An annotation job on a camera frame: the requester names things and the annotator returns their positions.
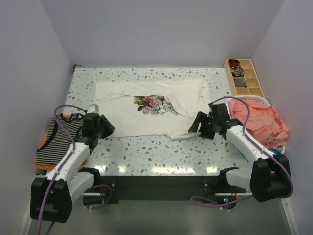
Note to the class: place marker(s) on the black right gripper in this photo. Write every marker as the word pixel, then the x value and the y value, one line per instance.
pixel 201 117

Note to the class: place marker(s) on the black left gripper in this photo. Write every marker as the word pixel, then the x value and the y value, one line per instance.
pixel 109 128

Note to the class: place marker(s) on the white floral print t-shirt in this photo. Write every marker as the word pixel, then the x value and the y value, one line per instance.
pixel 152 108

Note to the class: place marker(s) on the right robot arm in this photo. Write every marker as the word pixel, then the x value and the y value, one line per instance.
pixel 269 177

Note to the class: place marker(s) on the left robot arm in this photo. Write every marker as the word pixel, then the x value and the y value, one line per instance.
pixel 53 196

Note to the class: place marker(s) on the grey rolled socks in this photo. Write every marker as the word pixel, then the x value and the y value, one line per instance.
pixel 240 83

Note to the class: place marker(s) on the black white striped folded shirt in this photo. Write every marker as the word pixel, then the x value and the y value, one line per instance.
pixel 56 139

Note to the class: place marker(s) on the pink black rolled socks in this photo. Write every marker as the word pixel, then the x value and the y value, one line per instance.
pixel 237 71

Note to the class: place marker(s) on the wooden compartment organizer box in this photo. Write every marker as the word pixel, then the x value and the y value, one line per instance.
pixel 250 76

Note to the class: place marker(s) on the white plastic laundry basket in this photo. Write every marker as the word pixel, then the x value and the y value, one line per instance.
pixel 239 110

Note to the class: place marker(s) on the red black rolled socks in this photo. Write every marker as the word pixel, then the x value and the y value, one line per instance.
pixel 234 63

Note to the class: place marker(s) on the salmon orange garment in basket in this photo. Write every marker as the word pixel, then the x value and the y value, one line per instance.
pixel 265 125

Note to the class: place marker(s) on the teal garment in basket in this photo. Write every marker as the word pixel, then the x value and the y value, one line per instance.
pixel 275 151

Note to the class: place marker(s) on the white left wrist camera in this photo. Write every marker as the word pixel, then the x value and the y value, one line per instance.
pixel 93 109

